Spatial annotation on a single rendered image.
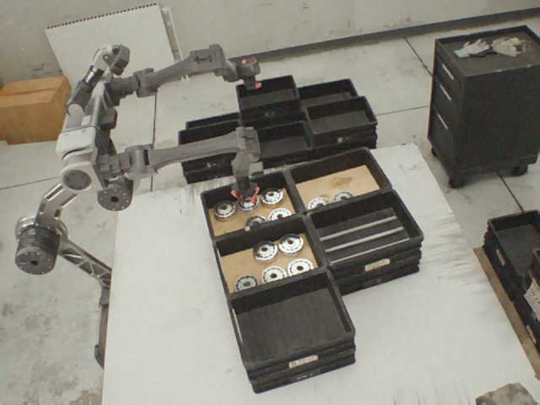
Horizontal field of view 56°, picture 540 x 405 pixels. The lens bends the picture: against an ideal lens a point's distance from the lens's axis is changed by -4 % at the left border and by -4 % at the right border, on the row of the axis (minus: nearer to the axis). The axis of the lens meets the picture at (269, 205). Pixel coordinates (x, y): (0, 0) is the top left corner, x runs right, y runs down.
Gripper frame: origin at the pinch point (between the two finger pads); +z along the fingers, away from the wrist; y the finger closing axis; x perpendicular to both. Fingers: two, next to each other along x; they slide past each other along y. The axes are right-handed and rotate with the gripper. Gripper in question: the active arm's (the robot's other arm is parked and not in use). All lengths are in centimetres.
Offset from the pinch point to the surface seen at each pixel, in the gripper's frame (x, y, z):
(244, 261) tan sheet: 28.7, -12.4, 3.5
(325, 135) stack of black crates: -89, -1, 33
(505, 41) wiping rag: -167, -89, 1
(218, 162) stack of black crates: -53, 53, 37
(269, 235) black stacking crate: 15.9, -18.6, -0.6
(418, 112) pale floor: -201, -32, 90
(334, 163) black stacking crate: -32.6, -29.3, -1.8
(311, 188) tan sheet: -19.5, -22.7, 4.3
